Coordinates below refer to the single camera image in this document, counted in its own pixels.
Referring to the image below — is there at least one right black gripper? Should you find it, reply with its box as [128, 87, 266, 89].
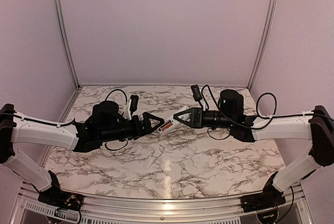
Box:
[174, 107, 235, 128]

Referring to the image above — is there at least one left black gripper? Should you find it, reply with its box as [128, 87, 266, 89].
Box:
[99, 111, 165, 143]

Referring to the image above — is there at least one white remote control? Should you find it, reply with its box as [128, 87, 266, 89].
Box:
[157, 113, 190, 136]

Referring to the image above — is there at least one orange AAA battery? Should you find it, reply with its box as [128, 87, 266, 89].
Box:
[161, 120, 174, 132]

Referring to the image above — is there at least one white battery cover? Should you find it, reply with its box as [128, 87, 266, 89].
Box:
[143, 156, 155, 169]

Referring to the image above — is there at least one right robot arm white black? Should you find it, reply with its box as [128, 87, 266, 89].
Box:
[173, 89, 333, 207]

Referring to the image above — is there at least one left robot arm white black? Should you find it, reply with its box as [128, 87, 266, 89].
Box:
[1, 101, 164, 206]

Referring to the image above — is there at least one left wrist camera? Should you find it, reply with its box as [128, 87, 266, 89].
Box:
[123, 95, 139, 120]

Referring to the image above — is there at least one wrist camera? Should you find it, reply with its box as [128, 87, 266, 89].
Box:
[190, 85, 202, 102]
[123, 95, 139, 120]

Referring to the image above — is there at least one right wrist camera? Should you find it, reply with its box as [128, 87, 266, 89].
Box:
[190, 85, 202, 102]

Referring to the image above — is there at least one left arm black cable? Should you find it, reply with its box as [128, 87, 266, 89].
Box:
[0, 89, 131, 150]

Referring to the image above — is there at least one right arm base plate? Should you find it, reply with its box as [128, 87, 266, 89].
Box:
[241, 192, 286, 213]

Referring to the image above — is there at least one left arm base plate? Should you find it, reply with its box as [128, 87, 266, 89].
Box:
[38, 191, 84, 211]

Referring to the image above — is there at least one front aluminium rail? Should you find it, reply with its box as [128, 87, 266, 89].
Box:
[15, 181, 314, 224]

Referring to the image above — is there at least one right aluminium frame post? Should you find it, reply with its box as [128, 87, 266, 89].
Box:
[247, 0, 278, 89]

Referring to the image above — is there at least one aluminium frame post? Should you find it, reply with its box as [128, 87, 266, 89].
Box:
[247, 0, 278, 89]
[54, 0, 80, 90]

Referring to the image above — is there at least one left aluminium frame post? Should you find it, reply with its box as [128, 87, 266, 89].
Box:
[54, 0, 80, 90]

